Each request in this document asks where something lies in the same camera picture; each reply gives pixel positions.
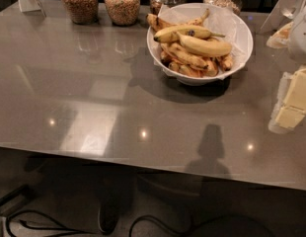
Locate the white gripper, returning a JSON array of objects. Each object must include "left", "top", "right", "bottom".
[{"left": 268, "top": 66, "right": 306, "bottom": 134}]

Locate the brown banana back left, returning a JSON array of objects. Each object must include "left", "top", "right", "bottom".
[{"left": 146, "top": 13, "right": 172, "bottom": 32}]

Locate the brown banana right side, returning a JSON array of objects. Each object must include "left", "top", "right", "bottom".
[{"left": 216, "top": 54, "right": 234, "bottom": 72}]

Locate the spotted banana lower middle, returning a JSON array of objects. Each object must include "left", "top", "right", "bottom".
[{"left": 160, "top": 42, "right": 208, "bottom": 70}]

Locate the white ceramic bowl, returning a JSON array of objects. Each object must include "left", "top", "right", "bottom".
[{"left": 146, "top": 2, "right": 255, "bottom": 87}]

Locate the white sign stand left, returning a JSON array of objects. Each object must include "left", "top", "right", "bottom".
[{"left": 18, "top": 0, "right": 46, "bottom": 17}]

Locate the yellow banana with dark spot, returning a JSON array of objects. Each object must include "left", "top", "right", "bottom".
[{"left": 153, "top": 25, "right": 224, "bottom": 43}]

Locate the brown banana bottom front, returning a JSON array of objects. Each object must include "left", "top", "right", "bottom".
[{"left": 168, "top": 61, "right": 201, "bottom": 78}]

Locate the black cable on floor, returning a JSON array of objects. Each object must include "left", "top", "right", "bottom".
[
  {"left": 4, "top": 209, "right": 95, "bottom": 237},
  {"left": 127, "top": 214, "right": 275, "bottom": 237}
]

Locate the dark table pedestal leg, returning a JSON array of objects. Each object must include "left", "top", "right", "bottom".
[{"left": 98, "top": 172, "right": 120, "bottom": 235}]

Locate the glass jar of grains left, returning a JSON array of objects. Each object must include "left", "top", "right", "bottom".
[{"left": 61, "top": 0, "right": 98, "bottom": 25}]

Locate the glass jar of beans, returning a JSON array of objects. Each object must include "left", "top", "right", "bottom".
[{"left": 104, "top": 0, "right": 140, "bottom": 26}]

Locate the yellow banana front top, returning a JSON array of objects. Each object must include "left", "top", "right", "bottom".
[{"left": 177, "top": 32, "right": 232, "bottom": 57}]

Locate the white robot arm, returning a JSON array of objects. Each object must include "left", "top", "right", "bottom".
[{"left": 267, "top": 5, "right": 306, "bottom": 134}]

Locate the small banana back right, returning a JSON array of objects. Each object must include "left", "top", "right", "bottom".
[{"left": 187, "top": 9, "right": 210, "bottom": 26}]

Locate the brown banana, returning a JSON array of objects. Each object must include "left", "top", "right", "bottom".
[
  {"left": 216, "top": 54, "right": 234, "bottom": 72},
  {"left": 146, "top": 13, "right": 172, "bottom": 32},
  {"left": 168, "top": 61, "right": 201, "bottom": 78}
]

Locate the black cable on floor right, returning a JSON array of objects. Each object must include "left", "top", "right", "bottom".
[{"left": 127, "top": 214, "right": 275, "bottom": 237}]

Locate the black cable on floor left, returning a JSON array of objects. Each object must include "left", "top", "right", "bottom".
[{"left": 4, "top": 209, "right": 95, "bottom": 237}]

